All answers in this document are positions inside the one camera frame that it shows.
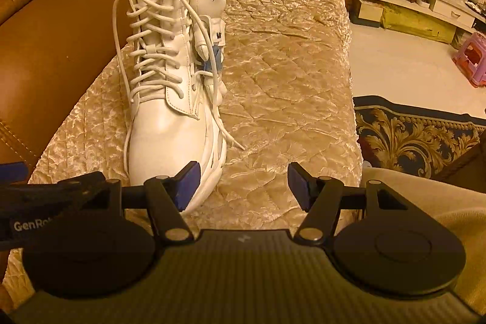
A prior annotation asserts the beige trouser leg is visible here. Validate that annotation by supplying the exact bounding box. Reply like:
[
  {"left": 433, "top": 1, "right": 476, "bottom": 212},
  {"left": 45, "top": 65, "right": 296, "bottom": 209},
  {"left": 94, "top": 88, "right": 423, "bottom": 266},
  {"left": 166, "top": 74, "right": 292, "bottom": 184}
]
[{"left": 361, "top": 168, "right": 486, "bottom": 316}]

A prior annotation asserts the brown leather sofa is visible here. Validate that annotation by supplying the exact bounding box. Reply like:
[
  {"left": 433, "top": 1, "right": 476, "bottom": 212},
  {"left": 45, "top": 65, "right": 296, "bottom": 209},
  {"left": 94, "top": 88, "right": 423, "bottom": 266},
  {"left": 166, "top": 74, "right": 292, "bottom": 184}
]
[{"left": 1, "top": 0, "right": 115, "bottom": 182}]

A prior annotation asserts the beige quilted velvet cover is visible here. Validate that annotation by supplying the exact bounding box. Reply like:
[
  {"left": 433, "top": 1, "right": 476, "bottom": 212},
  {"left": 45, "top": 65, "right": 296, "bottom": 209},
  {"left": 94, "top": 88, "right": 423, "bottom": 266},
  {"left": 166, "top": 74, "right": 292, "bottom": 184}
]
[{"left": 29, "top": 0, "right": 362, "bottom": 232}]

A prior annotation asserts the pink plastic stool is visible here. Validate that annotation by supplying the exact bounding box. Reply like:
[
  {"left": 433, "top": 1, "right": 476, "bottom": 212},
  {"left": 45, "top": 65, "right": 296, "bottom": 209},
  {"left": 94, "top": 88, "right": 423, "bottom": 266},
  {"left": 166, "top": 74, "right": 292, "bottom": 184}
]
[{"left": 452, "top": 32, "right": 486, "bottom": 87}]

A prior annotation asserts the dark floral patterned rug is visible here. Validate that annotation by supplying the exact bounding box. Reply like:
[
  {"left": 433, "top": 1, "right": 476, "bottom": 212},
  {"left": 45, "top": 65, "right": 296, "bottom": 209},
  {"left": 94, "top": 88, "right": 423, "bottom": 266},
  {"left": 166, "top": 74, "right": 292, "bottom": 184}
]
[{"left": 353, "top": 95, "right": 485, "bottom": 179}]

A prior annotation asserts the white shoelace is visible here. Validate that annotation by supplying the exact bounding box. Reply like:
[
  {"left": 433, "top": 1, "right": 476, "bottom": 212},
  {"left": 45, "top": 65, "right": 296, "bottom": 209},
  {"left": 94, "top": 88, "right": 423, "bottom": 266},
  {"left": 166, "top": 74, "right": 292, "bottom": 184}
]
[{"left": 123, "top": 0, "right": 236, "bottom": 154}]

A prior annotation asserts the white rabbit plush charm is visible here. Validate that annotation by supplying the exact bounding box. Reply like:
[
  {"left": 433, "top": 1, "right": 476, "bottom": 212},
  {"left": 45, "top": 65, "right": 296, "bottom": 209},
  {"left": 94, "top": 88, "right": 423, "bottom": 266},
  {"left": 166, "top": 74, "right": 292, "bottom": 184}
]
[{"left": 189, "top": 0, "right": 227, "bottom": 104}]

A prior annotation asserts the white high-top boot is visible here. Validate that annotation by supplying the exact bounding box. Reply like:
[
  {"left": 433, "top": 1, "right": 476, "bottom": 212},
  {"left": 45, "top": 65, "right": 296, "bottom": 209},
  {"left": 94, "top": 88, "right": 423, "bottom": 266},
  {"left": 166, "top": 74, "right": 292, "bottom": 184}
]
[{"left": 123, "top": 0, "right": 229, "bottom": 213}]

